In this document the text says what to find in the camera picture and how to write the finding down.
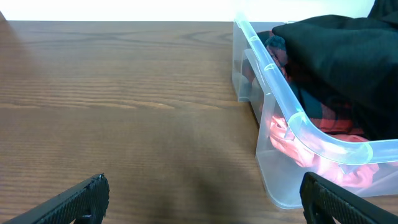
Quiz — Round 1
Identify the clear plastic storage bin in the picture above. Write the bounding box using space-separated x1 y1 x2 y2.
232 12 397 209

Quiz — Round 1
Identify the coral pink garment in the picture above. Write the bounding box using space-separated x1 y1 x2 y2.
269 116 379 188

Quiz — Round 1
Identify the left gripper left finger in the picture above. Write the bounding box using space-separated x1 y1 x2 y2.
6 174 109 224

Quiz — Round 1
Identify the large black garment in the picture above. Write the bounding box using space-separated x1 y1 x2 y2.
272 0 397 140

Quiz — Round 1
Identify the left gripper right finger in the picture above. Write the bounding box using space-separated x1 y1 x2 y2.
300 172 397 224

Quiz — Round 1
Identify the red navy plaid shirt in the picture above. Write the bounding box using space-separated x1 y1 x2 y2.
257 30 364 137

